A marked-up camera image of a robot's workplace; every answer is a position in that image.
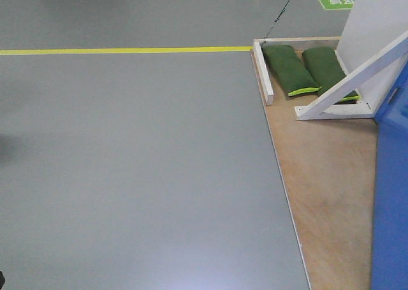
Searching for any white wall panel beside door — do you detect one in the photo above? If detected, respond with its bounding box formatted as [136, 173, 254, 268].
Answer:
[337, 0, 407, 110]

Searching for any right green sandbag door platform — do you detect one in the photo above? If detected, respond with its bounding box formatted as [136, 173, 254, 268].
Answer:
[302, 47, 346, 96]

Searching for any green floor sign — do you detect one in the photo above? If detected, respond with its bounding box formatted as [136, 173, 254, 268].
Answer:
[318, 0, 355, 10]

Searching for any black anchor cord door platform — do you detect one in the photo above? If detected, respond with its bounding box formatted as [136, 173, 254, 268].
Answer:
[263, 0, 291, 42]

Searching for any left green sandbag door platform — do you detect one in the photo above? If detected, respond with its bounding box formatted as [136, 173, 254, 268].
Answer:
[262, 45, 321, 97]

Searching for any green sandbag door platform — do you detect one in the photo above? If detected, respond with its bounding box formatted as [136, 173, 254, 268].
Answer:
[262, 45, 321, 97]
[302, 47, 346, 96]

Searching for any white diagonal brace frame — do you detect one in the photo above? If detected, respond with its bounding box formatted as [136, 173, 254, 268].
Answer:
[294, 32, 407, 120]

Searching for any blue door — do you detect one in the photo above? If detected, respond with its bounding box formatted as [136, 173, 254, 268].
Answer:
[369, 79, 408, 290]

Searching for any door wooden platform base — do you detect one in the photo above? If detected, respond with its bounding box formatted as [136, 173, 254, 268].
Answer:
[251, 40, 377, 289]

